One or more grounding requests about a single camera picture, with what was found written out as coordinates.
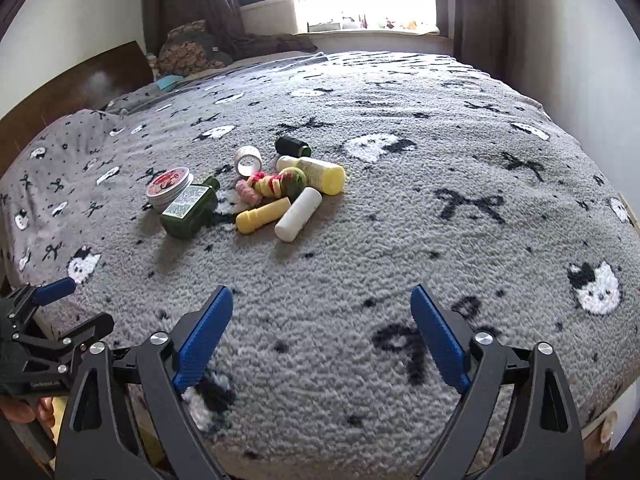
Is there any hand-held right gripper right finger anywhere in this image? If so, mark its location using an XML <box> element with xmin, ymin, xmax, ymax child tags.
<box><xmin>410</xmin><ymin>284</ymin><xmax>588</xmax><ymax>480</ymax></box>

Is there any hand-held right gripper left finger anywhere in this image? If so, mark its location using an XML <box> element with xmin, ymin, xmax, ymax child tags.
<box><xmin>54</xmin><ymin>285</ymin><xmax>235</xmax><ymax>480</ymax></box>

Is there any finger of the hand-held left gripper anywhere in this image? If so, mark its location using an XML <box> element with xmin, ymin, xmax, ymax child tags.
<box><xmin>22</xmin><ymin>312</ymin><xmax>115</xmax><ymax>361</ymax></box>
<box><xmin>7</xmin><ymin>277</ymin><xmax>77</xmax><ymax>331</ymax></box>

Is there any green glass bottle with label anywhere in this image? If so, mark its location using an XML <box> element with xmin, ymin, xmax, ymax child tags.
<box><xmin>160</xmin><ymin>176</ymin><xmax>222</xmax><ymax>239</ymax></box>

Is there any yellow tube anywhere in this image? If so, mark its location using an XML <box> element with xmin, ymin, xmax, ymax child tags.
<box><xmin>235</xmin><ymin>196</ymin><xmax>292</xmax><ymax>235</ymax></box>

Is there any pink hair tie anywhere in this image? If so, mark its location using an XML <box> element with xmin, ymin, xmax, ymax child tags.
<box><xmin>236</xmin><ymin>180</ymin><xmax>261</xmax><ymax>207</ymax></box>

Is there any white tube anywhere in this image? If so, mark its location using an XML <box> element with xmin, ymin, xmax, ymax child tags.
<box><xmin>274</xmin><ymin>186</ymin><xmax>323</xmax><ymax>243</ymax></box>

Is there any red round tin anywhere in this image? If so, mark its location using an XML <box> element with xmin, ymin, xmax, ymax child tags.
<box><xmin>146</xmin><ymin>166</ymin><xmax>195</xmax><ymax>212</ymax></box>

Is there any yellow hair tie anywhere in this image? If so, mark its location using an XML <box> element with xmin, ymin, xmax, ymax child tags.
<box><xmin>255</xmin><ymin>175</ymin><xmax>283</xmax><ymax>199</ymax></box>

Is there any beige tape roll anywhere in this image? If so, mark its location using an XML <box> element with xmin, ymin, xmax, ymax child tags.
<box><xmin>234</xmin><ymin>145</ymin><xmax>264</xmax><ymax>178</ymax></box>

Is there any white bottle with yellow cap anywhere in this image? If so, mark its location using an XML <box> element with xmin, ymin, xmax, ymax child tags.
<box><xmin>276</xmin><ymin>155</ymin><xmax>347</xmax><ymax>196</ymax></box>

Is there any small dark green bottle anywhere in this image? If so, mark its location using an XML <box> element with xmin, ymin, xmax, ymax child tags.
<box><xmin>274</xmin><ymin>136</ymin><xmax>312</xmax><ymax>159</ymax></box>

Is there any person's left hand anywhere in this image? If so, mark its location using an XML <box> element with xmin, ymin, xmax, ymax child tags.
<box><xmin>0</xmin><ymin>395</ymin><xmax>55</xmax><ymax>428</ymax></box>

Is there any grey printed blanket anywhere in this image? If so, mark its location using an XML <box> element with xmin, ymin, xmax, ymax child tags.
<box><xmin>0</xmin><ymin>51</ymin><xmax>640</xmax><ymax>466</ymax></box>

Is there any dark wooden headboard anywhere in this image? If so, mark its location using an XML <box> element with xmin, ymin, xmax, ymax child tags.
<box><xmin>0</xmin><ymin>41</ymin><xmax>155</xmax><ymax>133</ymax></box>

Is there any grey printed pillow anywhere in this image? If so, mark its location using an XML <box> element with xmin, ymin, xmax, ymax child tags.
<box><xmin>100</xmin><ymin>82</ymin><xmax>168</xmax><ymax>112</ymax></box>

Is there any brown patterned cushion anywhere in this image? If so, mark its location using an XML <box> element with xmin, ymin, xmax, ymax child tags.
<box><xmin>150</xmin><ymin>20</ymin><xmax>228</xmax><ymax>77</ymax></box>

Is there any row of small toys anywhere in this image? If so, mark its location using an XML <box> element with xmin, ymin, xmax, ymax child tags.
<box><xmin>364</xmin><ymin>18</ymin><xmax>420</xmax><ymax>31</ymax></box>

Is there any white storage box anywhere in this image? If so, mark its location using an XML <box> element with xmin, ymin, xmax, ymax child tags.
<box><xmin>241</xmin><ymin>0</ymin><xmax>301</xmax><ymax>36</ymax></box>

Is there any brown right curtain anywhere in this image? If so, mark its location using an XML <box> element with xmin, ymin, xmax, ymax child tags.
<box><xmin>432</xmin><ymin>0</ymin><xmax>501</xmax><ymax>56</ymax></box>

